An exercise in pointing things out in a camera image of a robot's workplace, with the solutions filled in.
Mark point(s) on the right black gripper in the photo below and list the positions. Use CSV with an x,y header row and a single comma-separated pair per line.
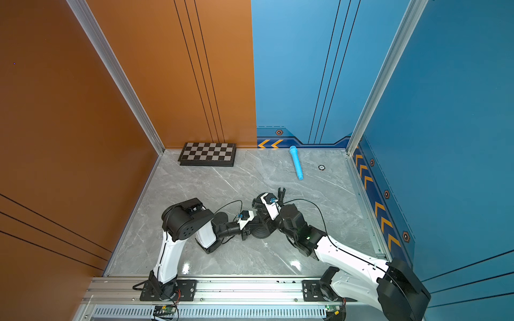
x,y
268,221

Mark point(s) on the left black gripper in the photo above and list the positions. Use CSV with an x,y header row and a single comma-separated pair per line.
x,y
246,231

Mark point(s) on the black round stand base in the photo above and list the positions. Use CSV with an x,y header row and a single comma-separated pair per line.
x,y
262,230

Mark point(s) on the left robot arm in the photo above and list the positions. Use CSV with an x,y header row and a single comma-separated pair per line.
x,y
185,220

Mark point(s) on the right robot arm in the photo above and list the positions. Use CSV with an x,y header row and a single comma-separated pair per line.
x,y
391,287

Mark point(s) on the light blue toy microphone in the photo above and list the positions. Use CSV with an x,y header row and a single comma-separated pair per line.
x,y
296,161

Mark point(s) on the black white checkerboard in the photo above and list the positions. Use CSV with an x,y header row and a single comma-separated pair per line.
x,y
208,154

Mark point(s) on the right green circuit board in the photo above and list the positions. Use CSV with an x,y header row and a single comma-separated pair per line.
x,y
336,312

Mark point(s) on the green circuit board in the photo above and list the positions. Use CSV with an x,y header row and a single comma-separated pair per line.
x,y
165,312
336,312

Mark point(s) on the left green circuit board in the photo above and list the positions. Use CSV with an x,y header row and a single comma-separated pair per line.
x,y
165,312

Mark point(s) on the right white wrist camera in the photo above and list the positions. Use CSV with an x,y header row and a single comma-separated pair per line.
x,y
270,202

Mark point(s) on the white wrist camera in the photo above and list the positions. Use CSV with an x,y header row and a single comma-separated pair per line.
x,y
244,218
270,202

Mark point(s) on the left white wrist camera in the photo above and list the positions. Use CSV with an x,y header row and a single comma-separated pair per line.
x,y
244,218

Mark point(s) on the aluminium rail frame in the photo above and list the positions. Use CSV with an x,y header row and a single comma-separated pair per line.
x,y
217,298

